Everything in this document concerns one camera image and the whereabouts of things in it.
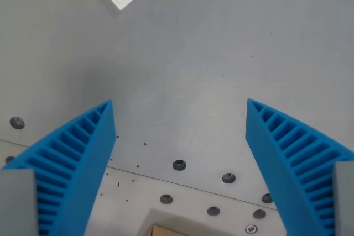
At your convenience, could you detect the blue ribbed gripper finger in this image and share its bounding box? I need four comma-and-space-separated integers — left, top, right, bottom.
245, 98, 354, 236
0, 99, 116, 236

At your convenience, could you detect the countersunk grey screw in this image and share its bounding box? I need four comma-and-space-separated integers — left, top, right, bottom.
9, 116, 25, 130
222, 172, 237, 185
159, 194, 174, 206

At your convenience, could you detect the brown cardboard piece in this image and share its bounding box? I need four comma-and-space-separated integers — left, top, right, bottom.
147, 225, 182, 236

